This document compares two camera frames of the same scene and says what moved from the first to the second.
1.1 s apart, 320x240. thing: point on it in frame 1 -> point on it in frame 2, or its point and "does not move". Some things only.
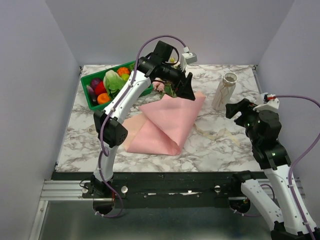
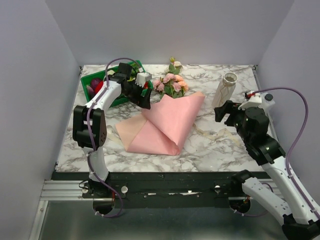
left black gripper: x=182 y=85 -> x=145 y=102
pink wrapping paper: x=162 y=127 does not move
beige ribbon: x=220 y=133 does not move
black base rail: x=156 y=189 does not move
